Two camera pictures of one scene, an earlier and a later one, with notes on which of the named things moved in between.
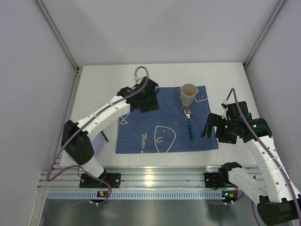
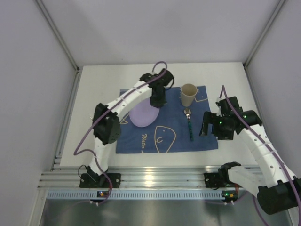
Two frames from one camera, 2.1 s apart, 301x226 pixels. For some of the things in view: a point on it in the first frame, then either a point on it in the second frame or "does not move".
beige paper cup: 188,92 does not move
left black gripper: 147,103 to 158,100
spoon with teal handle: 187,111 does not move
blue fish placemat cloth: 166,129 does not move
